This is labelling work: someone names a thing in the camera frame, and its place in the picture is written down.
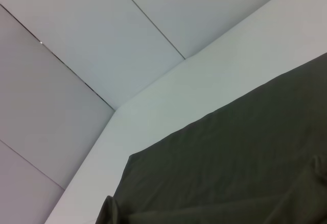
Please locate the dark green t-shirt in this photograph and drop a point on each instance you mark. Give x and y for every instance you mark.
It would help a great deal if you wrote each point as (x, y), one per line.
(230, 157)

